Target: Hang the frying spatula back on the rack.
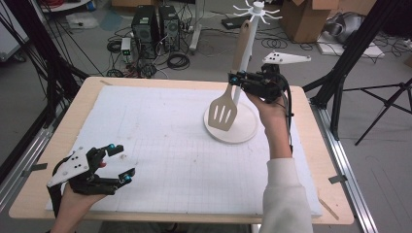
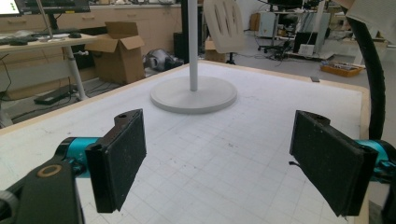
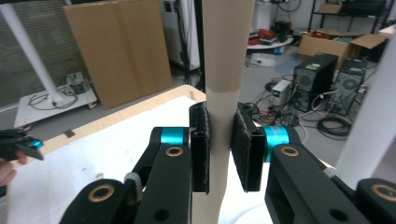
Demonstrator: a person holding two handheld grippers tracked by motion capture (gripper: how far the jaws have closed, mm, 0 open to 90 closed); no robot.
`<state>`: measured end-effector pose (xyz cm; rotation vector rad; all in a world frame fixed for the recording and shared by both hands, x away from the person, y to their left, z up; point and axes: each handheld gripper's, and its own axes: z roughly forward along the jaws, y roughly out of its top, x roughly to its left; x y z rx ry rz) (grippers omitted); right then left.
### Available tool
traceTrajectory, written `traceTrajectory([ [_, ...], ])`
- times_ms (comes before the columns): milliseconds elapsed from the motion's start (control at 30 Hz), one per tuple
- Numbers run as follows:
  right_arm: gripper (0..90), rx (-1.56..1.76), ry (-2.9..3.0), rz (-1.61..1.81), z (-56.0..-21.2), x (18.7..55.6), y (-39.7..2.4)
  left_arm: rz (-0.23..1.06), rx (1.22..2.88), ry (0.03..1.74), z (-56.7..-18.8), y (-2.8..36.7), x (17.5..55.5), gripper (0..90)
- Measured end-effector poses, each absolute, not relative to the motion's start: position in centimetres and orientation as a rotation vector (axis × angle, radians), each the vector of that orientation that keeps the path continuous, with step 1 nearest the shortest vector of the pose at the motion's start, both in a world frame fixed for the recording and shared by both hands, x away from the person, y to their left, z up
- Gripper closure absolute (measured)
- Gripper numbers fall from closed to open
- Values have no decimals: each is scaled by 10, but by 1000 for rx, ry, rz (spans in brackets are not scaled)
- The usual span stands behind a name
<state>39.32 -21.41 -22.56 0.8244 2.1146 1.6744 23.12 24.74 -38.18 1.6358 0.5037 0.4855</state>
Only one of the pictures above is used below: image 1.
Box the white hook stand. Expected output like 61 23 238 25
203 0 283 145

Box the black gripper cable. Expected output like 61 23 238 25
277 73 294 153

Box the thick coiled black cable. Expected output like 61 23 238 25
166 52 191 71

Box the black tripod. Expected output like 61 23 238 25
342 77 412 147

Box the wooden slotted spatula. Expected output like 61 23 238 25
207 19 253 132

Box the white foam board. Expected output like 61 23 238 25
316 32 387 59

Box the black metal frame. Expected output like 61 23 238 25
302 0 404 141
0 0 90 183

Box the person's right hand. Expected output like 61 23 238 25
246 92 290 130

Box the grey metal clamp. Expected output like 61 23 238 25
20 162 49 178
327 174 349 185

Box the black computer tower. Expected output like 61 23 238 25
157 4 181 52
130 4 160 60

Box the white grid mat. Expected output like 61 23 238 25
45 84 324 217

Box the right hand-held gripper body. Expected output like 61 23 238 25
245 50 313 104

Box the white metal leg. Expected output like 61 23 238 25
189 0 206 54

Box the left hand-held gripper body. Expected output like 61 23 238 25
47 147 109 196

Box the small white power device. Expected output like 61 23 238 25
120 37 133 63

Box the black gripper strap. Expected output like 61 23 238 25
47 184 63 218

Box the thin coiled black cable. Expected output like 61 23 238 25
260 37 289 50

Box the cardboard box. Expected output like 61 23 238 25
279 0 342 45

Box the grey bag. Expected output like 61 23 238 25
324 12 365 45

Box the thin wooden stick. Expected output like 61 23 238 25
318 197 340 221

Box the flat black device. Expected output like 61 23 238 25
221 15 252 31

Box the clear plastic bag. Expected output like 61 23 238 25
65 12 100 30

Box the person's left hand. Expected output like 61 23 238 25
50 183 109 233

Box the aluminium rail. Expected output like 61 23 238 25
309 101 379 233
0 127 56 212

